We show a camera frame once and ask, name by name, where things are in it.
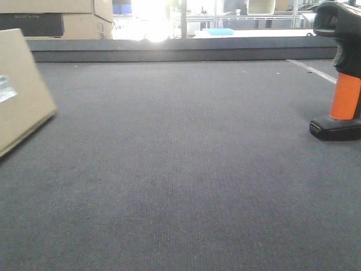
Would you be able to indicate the white plastic tub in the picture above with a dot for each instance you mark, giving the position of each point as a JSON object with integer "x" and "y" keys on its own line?
{"x": 261, "y": 7}

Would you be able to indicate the small brown cardboard package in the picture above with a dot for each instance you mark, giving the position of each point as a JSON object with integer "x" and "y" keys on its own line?
{"x": 26, "y": 102}

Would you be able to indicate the blue foam pad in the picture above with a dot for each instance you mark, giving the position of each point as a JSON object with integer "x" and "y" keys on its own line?
{"x": 219, "y": 31}

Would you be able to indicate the large stacked cardboard box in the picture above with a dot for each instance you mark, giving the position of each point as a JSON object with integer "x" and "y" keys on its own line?
{"x": 59, "y": 19}

